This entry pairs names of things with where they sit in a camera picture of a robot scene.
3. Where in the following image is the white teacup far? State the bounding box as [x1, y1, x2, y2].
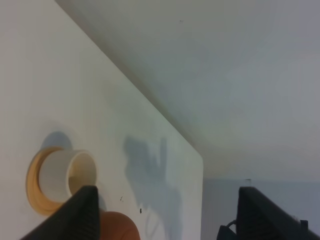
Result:
[38, 149, 98, 203]

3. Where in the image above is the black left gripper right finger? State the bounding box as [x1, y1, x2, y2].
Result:
[236, 187, 320, 240]

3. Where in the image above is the brown clay teapot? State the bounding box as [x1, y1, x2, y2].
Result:
[99, 210, 141, 240]

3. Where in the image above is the orange coaster far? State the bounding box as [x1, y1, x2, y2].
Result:
[25, 146, 63, 216]

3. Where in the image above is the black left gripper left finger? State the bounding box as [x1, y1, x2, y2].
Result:
[23, 185, 100, 240]

